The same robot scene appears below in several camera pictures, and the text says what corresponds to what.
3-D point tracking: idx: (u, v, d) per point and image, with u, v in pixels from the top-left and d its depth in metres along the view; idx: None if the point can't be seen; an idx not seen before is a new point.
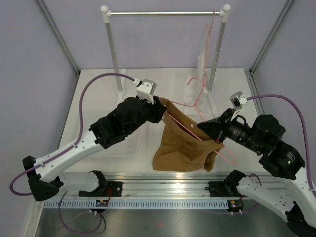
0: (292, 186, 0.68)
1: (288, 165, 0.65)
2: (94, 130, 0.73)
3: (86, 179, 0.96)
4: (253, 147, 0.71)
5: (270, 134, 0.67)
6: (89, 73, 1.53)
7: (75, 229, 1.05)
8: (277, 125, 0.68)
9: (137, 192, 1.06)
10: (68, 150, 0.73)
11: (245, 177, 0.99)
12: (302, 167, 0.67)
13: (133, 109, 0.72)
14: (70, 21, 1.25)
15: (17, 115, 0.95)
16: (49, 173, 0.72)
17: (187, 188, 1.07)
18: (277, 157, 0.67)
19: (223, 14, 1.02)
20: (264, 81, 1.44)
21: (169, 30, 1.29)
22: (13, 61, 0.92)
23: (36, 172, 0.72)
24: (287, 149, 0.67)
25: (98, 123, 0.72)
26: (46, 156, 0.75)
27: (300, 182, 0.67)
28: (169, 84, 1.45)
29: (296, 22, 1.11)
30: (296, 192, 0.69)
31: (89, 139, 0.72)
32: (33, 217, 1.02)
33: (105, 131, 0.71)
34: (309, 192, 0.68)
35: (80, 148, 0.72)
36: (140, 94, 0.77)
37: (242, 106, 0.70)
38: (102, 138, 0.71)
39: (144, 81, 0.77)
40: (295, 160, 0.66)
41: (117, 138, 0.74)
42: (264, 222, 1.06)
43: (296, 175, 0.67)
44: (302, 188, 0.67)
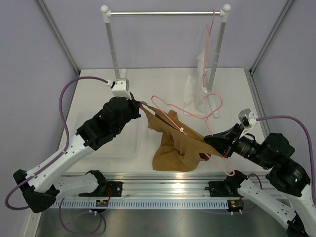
0: (296, 202, 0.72)
1: (295, 183, 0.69)
2: (81, 134, 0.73)
3: (85, 182, 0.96)
4: (261, 163, 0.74)
5: (280, 154, 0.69)
6: (89, 73, 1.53)
7: (74, 229, 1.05)
8: (287, 145, 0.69)
9: (137, 192, 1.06)
10: (59, 157, 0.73)
11: (246, 180, 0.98)
12: (308, 184, 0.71)
13: (120, 108, 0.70)
14: (70, 21, 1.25)
15: (17, 115, 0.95)
16: (42, 183, 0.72)
17: (187, 188, 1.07)
18: (284, 174, 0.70)
19: (223, 14, 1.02)
20: (264, 82, 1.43)
21: (169, 30, 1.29)
22: (13, 61, 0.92)
23: (30, 183, 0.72)
24: (294, 167, 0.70)
25: (85, 125, 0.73)
26: (36, 168, 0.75)
27: (304, 199, 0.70)
28: (168, 84, 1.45)
29: (296, 22, 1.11)
30: (300, 207, 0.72)
31: (77, 144, 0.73)
32: (33, 217, 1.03)
33: (92, 132, 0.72)
34: (312, 208, 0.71)
35: (70, 153, 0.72)
36: (117, 94, 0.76)
37: (252, 126, 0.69)
38: (91, 139, 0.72)
39: (117, 80, 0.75)
40: (301, 177, 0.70)
41: (105, 138, 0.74)
42: (264, 222, 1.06)
43: (301, 192, 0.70)
44: (306, 204, 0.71)
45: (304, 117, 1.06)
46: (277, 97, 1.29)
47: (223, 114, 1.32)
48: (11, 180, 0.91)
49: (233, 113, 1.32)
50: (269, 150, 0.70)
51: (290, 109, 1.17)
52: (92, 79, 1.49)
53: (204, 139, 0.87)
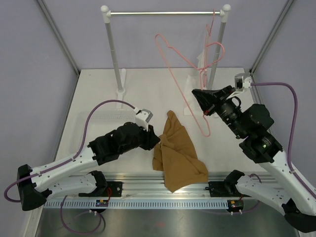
0: (273, 171, 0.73)
1: (263, 149, 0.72)
2: (91, 147, 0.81)
3: (82, 183, 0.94)
4: (237, 129, 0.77)
5: (261, 126, 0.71)
6: (89, 73, 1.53)
7: (75, 229, 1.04)
8: (269, 118, 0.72)
9: (137, 192, 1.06)
10: (66, 163, 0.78)
11: (243, 176, 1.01)
12: (280, 151, 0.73)
13: (131, 134, 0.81)
14: (70, 20, 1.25)
15: (17, 114, 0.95)
16: (44, 182, 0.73)
17: (187, 188, 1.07)
18: (257, 142, 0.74)
19: (223, 14, 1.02)
20: (264, 81, 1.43)
21: (169, 30, 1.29)
22: (13, 61, 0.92)
23: (32, 180, 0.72)
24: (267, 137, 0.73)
25: (97, 141, 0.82)
26: (42, 167, 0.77)
27: (279, 165, 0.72)
28: (168, 84, 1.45)
29: (295, 22, 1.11)
30: (278, 175, 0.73)
31: (87, 156, 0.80)
32: (33, 217, 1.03)
33: (102, 149, 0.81)
34: (291, 176, 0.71)
35: (78, 162, 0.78)
36: (138, 120, 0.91)
37: (243, 89, 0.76)
38: (99, 155, 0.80)
39: (143, 110, 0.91)
40: (271, 144, 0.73)
41: (112, 157, 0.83)
42: (264, 222, 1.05)
43: (274, 158, 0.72)
44: (282, 170, 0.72)
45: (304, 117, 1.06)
46: (276, 97, 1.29)
47: None
48: (11, 180, 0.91)
49: None
50: (251, 120, 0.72)
51: (290, 108, 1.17)
52: (92, 79, 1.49)
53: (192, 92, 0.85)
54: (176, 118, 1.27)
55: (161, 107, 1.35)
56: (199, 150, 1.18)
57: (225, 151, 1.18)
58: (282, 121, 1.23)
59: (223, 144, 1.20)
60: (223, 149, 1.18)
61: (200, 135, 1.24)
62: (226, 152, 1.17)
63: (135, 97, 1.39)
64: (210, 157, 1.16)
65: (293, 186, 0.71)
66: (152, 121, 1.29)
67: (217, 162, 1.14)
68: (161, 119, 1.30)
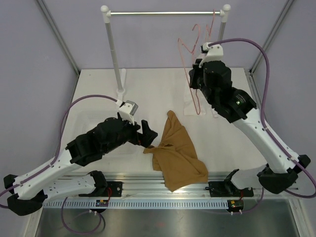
0: (246, 128, 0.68)
1: (237, 105, 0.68)
2: (70, 149, 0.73)
3: (80, 185, 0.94)
4: (206, 92, 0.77)
5: (216, 74, 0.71)
6: (89, 73, 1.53)
7: (75, 229, 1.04)
8: (223, 67, 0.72)
9: (137, 192, 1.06)
10: (44, 170, 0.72)
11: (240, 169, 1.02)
12: (254, 108, 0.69)
13: (112, 131, 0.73)
14: (70, 21, 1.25)
15: (17, 114, 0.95)
16: (26, 192, 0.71)
17: (187, 188, 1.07)
18: (228, 100, 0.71)
19: (223, 14, 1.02)
20: (264, 81, 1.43)
21: (168, 30, 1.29)
22: (13, 61, 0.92)
23: (15, 191, 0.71)
24: (239, 94, 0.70)
25: (75, 142, 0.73)
26: (24, 176, 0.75)
27: (251, 122, 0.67)
28: (168, 84, 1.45)
29: (296, 22, 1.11)
30: (251, 133, 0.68)
31: (64, 160, 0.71)
32: (33, 217, 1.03)
33: (81, 149, 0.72)
34: (263, 133, 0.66)
35: (56, 168, 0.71)
36: (121, 113, 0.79)
37: (207, 50, 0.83)
38: (78, 157, 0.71)
39: (126, 102, 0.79)
40: (244, 101, 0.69)
41: (94, 157, 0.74)
42: (264, 222, 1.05)
43: (247, 114, 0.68)
44: (255, 127, 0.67)
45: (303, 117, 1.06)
46: (277, 96, 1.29)
47: None
48: None
49: None
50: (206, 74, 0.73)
51: (289, 109, 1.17)
52: (92, 79, 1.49)
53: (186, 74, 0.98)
54: (176, 118, 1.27)
55: (161, 107, 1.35)
56: (199, 149, 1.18)
57: (225, 151, 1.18)
58: (282, 121, 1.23)
59: (223, 144, 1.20)
60: (223, 149, 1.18)
61: (200, 135, 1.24)
62: (226, 151, 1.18)
63: (135, 97, 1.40)
64: (210, 157, 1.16)
65: (265, 144, 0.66)
66: (152, 121, 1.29)
67: (217, 162, 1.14)
68: (161, 119, 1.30)
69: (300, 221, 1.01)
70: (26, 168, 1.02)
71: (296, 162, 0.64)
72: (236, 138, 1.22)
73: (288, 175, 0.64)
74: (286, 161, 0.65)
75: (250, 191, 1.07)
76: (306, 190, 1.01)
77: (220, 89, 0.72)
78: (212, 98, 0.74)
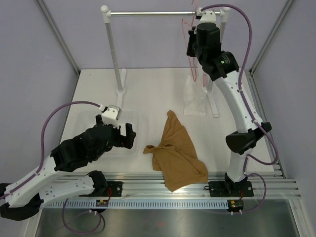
0: (222, 86, 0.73)
1: (220, 64, 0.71)
2: (54, 156, 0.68)
3: (77, 187, 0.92)
4: (196, 50, 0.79)
5: (205, 32, 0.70)
6: (89, 73, 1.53)
7: (75, 229, 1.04)
8: (214, 27, 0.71)
9: (137, 192, 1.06)
10: (31, 178, 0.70)
11: None
12: (235, 71, 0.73)
13: (101, 138, 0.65)
14: (69, 20, 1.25)
15: (17, 114, 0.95)
16: (17, 200, 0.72)
17: (187, 188, 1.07)
18: (213, 59, 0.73)
19: (223, 14, 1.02)
20: (264, 81, 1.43)
21: (168, 30, 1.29)
22: (13, 61, 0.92)
23: (7, 200, 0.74)
24: (226, 56, 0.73)
25: (59, 148, 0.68)
26: (14, 183, 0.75)
27: (229, 82, 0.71)
28: (168, 84, 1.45)
29: (295, 22, 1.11)
30: (226, 92, 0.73)
31: (49, 168, 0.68)
32: (33, 217, 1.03)
33: (66, 156, 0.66)
34: (237, 93, 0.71)
35: (41, 176, 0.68)
36: (105, 119, 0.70)
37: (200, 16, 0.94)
38: (62, 164, 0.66)
39: (110, 106, 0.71)
40: (228, 62, 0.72)
41: (79, 164, 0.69)
42: (264, 221, 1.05)
43: (228, 75, 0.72)
44: (230, 87, 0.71)
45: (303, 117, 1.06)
46: (276, 96, 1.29)
47: (223, 114, 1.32)
48: (12, 180, 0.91)
49: None
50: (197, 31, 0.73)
51: (289, 108, 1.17)
52: (92, 79, 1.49)
53: None
54: (176, 118, 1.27)
55: (161, 107, 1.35)
56: (199, 149, 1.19)
57: (225, 150, 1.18)
58: (282, 121, 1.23)
59: (223, 144, 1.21)
60: (222, 149, 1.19)
61: (200, 135, 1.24)
62: (226, 150, 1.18)
63: (135, 97, 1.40)
64: (210, 157, 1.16)
65: (236, 103, 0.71)
66: (152, 121, 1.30)
67: (217, 161, 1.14)
68: (161, 119, 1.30)
69: (300, 221, 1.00)
70: (26, 168, 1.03)
71: (258, 124, 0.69)
72: None
73: (248, 133, 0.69)
74: (250, 123, 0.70)
75: (250, 191, 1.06)
76: (306, 190, 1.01)
77: (208, 47, 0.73)
78: (200, 55, 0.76)
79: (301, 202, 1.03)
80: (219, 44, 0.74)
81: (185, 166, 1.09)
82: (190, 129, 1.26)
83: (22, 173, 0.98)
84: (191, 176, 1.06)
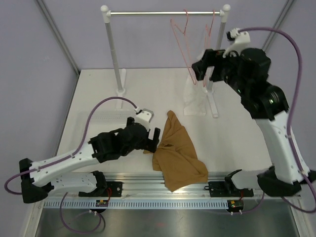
0: (268, 129, 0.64)
1: (269, 104, 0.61)
2: (92, 144, 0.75)
3: (83, 182, 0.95)
4: (236, 80, 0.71)
5: (253, 63, 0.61)
6: (89, 73, 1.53)
7: (75, 229, 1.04)
8: (264, 57, 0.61)
9: (138, 192, 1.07)
10: (65, 159, 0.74)
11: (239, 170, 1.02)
12: (284, 111, 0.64)
13: (139, 134, 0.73)
14: (70, 21, 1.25)
15: (17, 114, 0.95)
16: (43, 178, 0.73)
17: (187, 188, 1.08)
18: (259, 94, 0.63)
19: (223, 14, 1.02)
20: None
21: (169, 30, 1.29)
22: (13, 61, 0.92)
23: (31, 176, 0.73)
24: (274, 91, 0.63)
25: (98, 138, 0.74)
26: (42, 162, 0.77)
27: (277, 126, 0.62)
28: (168, 84, 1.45)
29: (296, 22, 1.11)
30: (272, 136, 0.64)
31: (86, 152, 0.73)
32: (33, 217, 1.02)
33: (102, 146, 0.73)
34: (285, 139, 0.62)
35: (76, 159, 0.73)
36: (138, 119, 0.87)
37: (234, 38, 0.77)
38: (99, 153, 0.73)
39: (145, 110, 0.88)
40: (277, 100, 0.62)
41: (113, 155, 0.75)
42: (265, 222, 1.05)
43: (276, 116, 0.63)
44: (278, 132, 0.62)
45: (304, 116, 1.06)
46: None
47: (223, 114, 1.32)
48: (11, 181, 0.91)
49: (233, 112, 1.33)
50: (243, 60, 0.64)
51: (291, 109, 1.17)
52: (91, 79, 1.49)
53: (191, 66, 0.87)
54: (175, 118, 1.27)
55: (161, 107, 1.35)
56: (199, 149, 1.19)
57: (225, 150, 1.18)
58: None
59: (222, 144, 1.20)
60: (222, 148, 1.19)
61: (200, 135, 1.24)
62: (226, 151, 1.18)
63: (135, 97, 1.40)
64: (210, 157, 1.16)
65: (282, 151, 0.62)
66: (152, 121, 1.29)
67: (217, 161, 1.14)
68: (161, 119, 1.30)
69: (300, 221, 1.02)
70: None
71: (306, 177, 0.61)
72: (236, 138, 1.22)
73: (294, 186, 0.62)
74: (296, 174, 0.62)
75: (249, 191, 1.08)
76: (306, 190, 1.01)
77: (254, 80, 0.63)
78: (242, 88, 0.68)
79: (301, 202, 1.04)
80: (267, 77, 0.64)
81: (184, 166, 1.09)
82: (189, 129, 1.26)
83: None
84: (191, 176, 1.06)
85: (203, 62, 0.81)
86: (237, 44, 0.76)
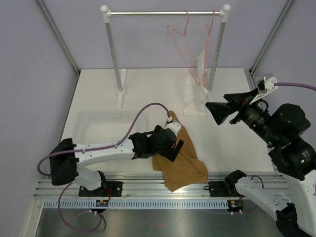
0: (297, 186, 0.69)
1: (300, 164, 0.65)
2: (131, 140, 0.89)
3: (93, 177, 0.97)
4: (264, 133, 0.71)
5: (293, 125, 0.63)
6: (89, 73, 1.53)
7: (77, 227, 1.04)
8: (303, 118, 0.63)
9: (137, 192, 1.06)
10: (108, 147, 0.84)
11: (244, 177, 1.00)
12: (313, 170, 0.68)
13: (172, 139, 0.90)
14: (70, 20, 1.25)
15: (17, 114, 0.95)
16: (86, 160, 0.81)
17: (187, 188, 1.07)
18: (290, 152, 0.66)
19: (223, 14, 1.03)
20: None
21: (169, 29, 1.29)
22: (13, 61, 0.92)
23: (76, 155, 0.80)
24: (308, 152, 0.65)
25: (137, 136, 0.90)
26: (86, 144, 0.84)
27: (306, 184, 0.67)
28: (168, 84, 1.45)
29: (296, 22, 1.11)
30: (300, 193, 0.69)
31: (127, 146, 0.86)
32: (33, 217, 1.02)
33: (138, 144, 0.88)
34: (312, 197, 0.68)
35: (118, 150, 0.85)
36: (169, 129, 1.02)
37: (267, 90, 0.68)
38: (137, 149, 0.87)
39: (175, 121, 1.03)
40: (308, 160, 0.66)
41: (145, 154, 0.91)
42: (264, 222, 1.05)
43: (305, 176, 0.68)
44: (306, 190, 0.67)
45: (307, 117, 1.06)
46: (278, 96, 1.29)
47: None
48: (11, 180, 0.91)
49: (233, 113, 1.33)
50: (280, 119, 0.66)
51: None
52: (92, 79, 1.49)
53: (206, 105, 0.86)
54: (175, 118, 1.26)
55: (161, 107, 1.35)
56: (199, 149, 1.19)
57: (225, 151, 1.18)
58: None
59: (222, 144, 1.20)
60: (222, 149, 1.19)
61: (201, 135, 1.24)
62: (226, 151, 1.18)
63: (135, 97, 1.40)
64: (211, 158, 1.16)
65: (308, 207, 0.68)
66: (153, 121, 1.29)
67: (217, 162, 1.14)
68: (161, 119, 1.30)
69: None
70: (27, 168, 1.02)
71: None
72: (236, 138, 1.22)
73: None
74: None
75: None
76: None
77: (288, 140, 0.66)
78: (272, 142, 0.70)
79: None
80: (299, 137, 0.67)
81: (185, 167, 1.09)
82: (189, 129, 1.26)
83: (23, 172, 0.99)
84: (191, 177, 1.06)
85: (228, 107, 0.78)
86: (267, 94, 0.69)
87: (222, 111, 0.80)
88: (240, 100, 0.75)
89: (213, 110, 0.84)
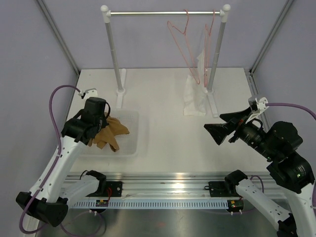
0: (294, 199, 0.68)
1: (296, 177, 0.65)
2: (67, 135, 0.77)
3: (85, 184, 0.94)
4: (262, 149, 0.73)
5: (285, 141, 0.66)
6: (89, 73, 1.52)
7: (70, 231, 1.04)
8: (295, 134, 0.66)
9: (137, 192, 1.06)
10: (56, 162, 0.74)
11: (246, 179, 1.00)
12: (310, 183, 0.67)
13: (101, 102, 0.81)
14: (69, 20, 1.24)
15: (17, 114, 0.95)
16: (51, 190, 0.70)
17: (186, 188, 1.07)
18: (287, 167, 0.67)
19: (223, 14, 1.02)
20: (265, 81, 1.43)
21: (169, 29, 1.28)
22: (13, 61, 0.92)
23: (39, 198, 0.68)
24: (304, 166, 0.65)
25: (68, 126, 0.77)
26: (37, 182, 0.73)
27: (303, 197, 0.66)
28: (168, 84, 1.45)
29: (296, 22, 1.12)
30: (296, 205, 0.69)
31: (69, 143, 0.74)
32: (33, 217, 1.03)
33: (78, 127, 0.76)
34: (310, 209, 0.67)
35: (66, 154, 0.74)
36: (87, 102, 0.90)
37: (259, 110, 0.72)
38: (80, 134, 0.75)
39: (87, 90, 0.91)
40: (304, 174, 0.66)
41: (92, 130, 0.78)
42: (265, 222, 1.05)
43: (302, 189, 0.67)
44: (303, 203, 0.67)
45: (308, 116, 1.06)
46: (278, 96, 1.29)
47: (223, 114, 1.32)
48: (12, 180, 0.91)
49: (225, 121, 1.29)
50: (275, 137, 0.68)
51: (294, 109, 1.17)
52: (91, 79, 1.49)
53: (204, 126, 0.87)
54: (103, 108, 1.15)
55: (160, 106, 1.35)
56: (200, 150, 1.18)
57: (225, 151, 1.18)
58: None
59: (222, 144, 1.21)
60: (222, 148, 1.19)
61: (201, 135, 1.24)
62: (226, 151, 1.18)
63: (135, 97, 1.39)
64: (211, 158, 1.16)
65: (306, 219, 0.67)
66: (153, 121, 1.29)
67: (217, 162, 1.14)
68: (161, 119, 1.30)
69: None
70: (27, 168, 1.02)
71: None
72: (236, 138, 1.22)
73: None
74: None
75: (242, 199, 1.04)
76: None
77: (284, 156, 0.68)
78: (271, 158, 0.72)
79: None
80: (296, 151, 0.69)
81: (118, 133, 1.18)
82: (189, 129, 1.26)
83: (23, 173, 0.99)
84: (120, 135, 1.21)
85: (226, 128, 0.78)
86: (260, 112, 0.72)
87: (221, 130, 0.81)
88: (236, 120, 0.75)
89: (212, 131, 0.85)
